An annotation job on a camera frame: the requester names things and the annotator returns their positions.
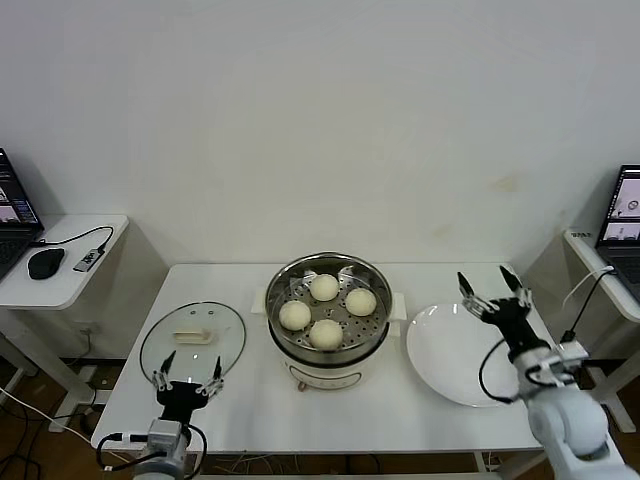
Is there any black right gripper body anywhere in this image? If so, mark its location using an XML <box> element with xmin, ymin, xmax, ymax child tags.
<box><xmin>485</xmin><ymin>297</ymin><xmax>549</xmax><ymax>356</ymax></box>

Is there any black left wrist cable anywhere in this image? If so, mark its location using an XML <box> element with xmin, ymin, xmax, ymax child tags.
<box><xmin>96</xmin><ymin>424</ymin><xmax>208</xmax><ymax>474</ymax></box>

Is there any black laptop dark screen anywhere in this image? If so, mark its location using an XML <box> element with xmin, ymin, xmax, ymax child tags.
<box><xmin>0</xmin><ymin>147</ymin><xmax>46</xmax><ymax>282</ymax></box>

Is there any white laptop cable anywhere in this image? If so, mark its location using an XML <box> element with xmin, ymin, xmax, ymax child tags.
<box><xmin>562</xmin><ymin>266</ymin><xmax>617</xmax><ymax>311</ymax></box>

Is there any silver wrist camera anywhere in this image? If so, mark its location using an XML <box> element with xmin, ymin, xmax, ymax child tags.
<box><xmin>554</xmin><ymin>341</ymin><xmax>590</xmax><ymax>362</ymax></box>
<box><xmin>148</xmin><ymin>418</ymin><xmax>190</xmax><ymax>455</ymax></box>

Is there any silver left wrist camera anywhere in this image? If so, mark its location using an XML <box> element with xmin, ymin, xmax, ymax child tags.
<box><xmin>148</xmin><ymin>418</ymin><xmax>190</xmax><ymax>455</ymax></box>

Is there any stainless steel steamer basket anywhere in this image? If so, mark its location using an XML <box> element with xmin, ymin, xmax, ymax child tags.
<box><xmin>251</xmin><ymin>252</ymin><xmax>407</xmax><ymax>369</ymax></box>

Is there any white floor cable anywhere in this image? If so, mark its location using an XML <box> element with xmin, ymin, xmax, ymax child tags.
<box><xmin>0</xmin><ymin>384</ymin><xmax>76</xmax><ymax>433</ymax></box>

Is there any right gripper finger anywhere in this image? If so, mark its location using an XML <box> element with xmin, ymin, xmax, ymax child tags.
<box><xmin>456</xmin><ymin>271</ymin><xmax>496</xmax><ymax>321</ymax></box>
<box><xmin>498</xmin><ymin>264</ymin><xmax>532</xmax><ymax>309</ymax></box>

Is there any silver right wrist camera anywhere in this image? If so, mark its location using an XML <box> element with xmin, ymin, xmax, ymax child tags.
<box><xmin>554</xmin><ymin>341</ymin><xmax>590</xmax><ymax>362</ymax></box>

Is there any cream electric cooking pot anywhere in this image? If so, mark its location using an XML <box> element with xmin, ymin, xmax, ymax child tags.
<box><xmin>268</xmin><ymin>319</ymin><xmax>401</xmax><ymax>393</ymax></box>

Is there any white side table with sticker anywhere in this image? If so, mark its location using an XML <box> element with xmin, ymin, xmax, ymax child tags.
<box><xmin>563</xmin><ymin>227</ymin><xmax>640</xmax><ymax>434</ymax></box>

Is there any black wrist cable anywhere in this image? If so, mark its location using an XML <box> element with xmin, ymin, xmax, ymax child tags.
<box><xmin>96</xmin><ymin>424</ymin><xmax>208</xmax><ymax>474</ymax></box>
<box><xmin>478</xmin><ymin>338</ymin><xmax>526</xmax><ymax>404</ymax></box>

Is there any white steamed baozi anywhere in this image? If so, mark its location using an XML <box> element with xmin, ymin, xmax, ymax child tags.
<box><xmin>308</xmin><ymin>319</ymin><xmax>345</xmax><ymax>350</ymax></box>
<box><xmin>345</xmin><ymin>288</ymin><xmax>377</xmax><ymax>317</ymax></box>
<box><xmin>309</xmin><ymin>273</ymin><xmax>340</xmax><ymax>302</ymax></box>
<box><xmin>278</xmin><ymin>299</ymin><xmax>312</xmax><ymax>331</ymax></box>

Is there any black usb hub cable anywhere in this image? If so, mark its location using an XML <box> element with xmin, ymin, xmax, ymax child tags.
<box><xmin>32</xmin><ymin>224</ymin><xmax>115</xmax><ymax>251</ymax></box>

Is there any black cable with adapter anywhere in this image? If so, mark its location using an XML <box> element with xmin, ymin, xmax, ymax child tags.
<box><xmin>558</xmin><ymin>272</ymin><xmax>609</xmax><ymax>346</ymax></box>

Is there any black computer mouse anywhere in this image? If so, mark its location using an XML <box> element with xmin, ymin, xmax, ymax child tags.
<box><xmin>27</xmin><ymin>246</ymin><xmax>67</xmax><ymax>280</ymax></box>

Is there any white side table with mouse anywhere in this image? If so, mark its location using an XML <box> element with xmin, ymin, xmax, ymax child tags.
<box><xmin>0</xmin><ymin>213</ymin><xmax>130</xmax><ymax>432</ymax></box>

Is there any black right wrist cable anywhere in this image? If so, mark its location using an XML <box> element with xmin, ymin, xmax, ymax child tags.
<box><xmin>478</xmin><ymin>338</ymin><xmax>526</xmax><ymax>404</ymax></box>

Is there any grey usb hub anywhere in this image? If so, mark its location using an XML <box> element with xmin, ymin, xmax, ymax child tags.
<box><xmin>73</xmin><ymin>245</ymin><xmax>107</xmax><ymax>274</ymax></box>

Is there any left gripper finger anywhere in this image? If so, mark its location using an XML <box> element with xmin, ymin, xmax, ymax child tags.
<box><xmin>195</xmin><ymin>355</ymin><xmax>225</xmax><ymax>401</ymax></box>
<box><xmin>151</xmin><ymin>349</ymin><xmax>177</xmax><ymax>392</ymax></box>

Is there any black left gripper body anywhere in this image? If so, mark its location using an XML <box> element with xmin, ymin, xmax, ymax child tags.
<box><xmin>155</xmin><ymin>380</ymin><xmax>209</xmax><ymax>421</ymax></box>

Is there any white round plate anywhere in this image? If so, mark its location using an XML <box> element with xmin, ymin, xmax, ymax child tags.
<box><xmin>405</xmin><ymin>303</ymin><xmax>531</xmax><ymax>409</ymax></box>

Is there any round glass pot lid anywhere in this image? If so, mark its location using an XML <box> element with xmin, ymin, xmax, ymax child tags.
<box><xmin>139</xmin><ymin>299</ymin><xmax>248</xmax><ymax>392</ymax></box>

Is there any black laptop camera views screen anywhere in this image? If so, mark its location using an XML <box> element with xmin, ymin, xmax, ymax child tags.
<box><xmin>596</xmin><ymin>163</ymin><xmax>640</xmax><ymax>301</ymax></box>

